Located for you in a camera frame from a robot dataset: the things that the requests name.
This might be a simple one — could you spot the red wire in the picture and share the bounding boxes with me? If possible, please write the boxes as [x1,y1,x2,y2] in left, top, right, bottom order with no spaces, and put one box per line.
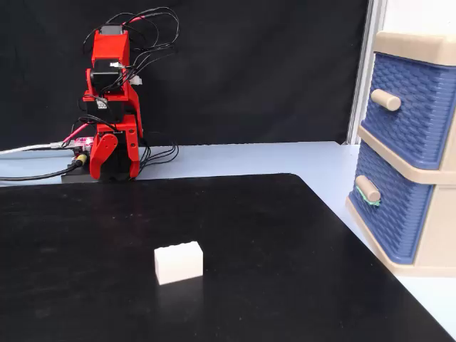
[62,122,98,147]

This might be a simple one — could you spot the white rectangular block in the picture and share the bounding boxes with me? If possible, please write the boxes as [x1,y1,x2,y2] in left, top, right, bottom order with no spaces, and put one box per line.
[153,241,204,286]

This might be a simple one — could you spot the beige plastic drawer cabinet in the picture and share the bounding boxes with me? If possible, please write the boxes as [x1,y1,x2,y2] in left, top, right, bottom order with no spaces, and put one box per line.
[345,31,456,278]

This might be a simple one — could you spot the pink controller board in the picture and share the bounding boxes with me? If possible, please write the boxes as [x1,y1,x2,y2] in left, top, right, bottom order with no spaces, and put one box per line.
[69,136,95,151]

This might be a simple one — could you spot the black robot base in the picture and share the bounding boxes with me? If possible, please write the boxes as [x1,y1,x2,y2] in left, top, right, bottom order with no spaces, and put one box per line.
[61,164,143,184]

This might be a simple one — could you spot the green rubber band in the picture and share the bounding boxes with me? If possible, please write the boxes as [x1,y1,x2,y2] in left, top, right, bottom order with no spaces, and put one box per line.
[355,185,381,208]

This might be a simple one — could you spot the silver USB cable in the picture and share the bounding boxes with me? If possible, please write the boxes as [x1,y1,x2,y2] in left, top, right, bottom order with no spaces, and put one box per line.
[0,141,74,155]

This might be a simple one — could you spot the blue drawer with rubber band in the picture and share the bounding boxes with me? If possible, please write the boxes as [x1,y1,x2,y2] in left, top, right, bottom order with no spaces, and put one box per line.
[348,142,435,265]

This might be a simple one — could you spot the white aluminium frame post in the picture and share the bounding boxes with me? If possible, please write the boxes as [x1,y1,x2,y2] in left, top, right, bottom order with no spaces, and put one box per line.
[346,0,388,145]

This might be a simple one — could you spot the black power cable yellow plug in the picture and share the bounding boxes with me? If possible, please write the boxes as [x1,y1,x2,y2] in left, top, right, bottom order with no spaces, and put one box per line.
[0,153,88,182]

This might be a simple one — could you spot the black table mat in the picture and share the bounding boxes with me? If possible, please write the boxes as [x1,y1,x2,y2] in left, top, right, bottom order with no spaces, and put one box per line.
[0,173,455,342]

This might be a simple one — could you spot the black wires at base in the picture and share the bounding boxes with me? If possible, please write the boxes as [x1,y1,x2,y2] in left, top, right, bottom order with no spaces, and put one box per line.
[138,140,180,174]

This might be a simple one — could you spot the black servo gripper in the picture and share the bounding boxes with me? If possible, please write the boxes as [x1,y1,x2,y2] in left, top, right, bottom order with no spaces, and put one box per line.
[83,95,144,180]

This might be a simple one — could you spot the blue drawer plain handle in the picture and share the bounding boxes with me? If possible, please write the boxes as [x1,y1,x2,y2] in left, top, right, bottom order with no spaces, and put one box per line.
[360,52,456,170]

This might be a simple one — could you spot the black backdrop cloth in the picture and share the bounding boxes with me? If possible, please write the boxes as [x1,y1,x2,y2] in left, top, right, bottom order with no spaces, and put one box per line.
[0,0,370,152]

